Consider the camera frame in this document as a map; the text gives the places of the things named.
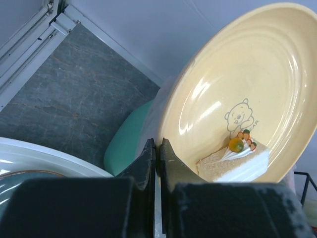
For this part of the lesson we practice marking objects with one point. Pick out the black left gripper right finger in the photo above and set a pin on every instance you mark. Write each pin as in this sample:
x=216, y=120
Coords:
x=194, y=208

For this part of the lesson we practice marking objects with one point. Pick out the beige round plate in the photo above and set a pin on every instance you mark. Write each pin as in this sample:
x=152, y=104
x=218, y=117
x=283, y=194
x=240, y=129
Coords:
x=258, y=73

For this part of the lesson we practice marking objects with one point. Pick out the black wire rack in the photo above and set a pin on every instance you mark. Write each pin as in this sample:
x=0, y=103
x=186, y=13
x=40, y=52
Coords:
x=308, y=181

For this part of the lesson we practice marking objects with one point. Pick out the white rectangular basin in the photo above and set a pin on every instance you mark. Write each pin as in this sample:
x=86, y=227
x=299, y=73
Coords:
x=19, y=156

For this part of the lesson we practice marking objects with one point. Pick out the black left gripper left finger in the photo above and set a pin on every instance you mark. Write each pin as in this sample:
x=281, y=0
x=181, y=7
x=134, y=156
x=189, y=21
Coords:
x=118, y=207

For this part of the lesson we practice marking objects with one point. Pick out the white food block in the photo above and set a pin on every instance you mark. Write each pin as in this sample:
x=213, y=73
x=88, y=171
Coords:
x=243, y=160

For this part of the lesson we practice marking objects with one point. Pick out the green trash bin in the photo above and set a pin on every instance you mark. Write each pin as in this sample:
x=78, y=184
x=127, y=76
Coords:
x=121, y=151

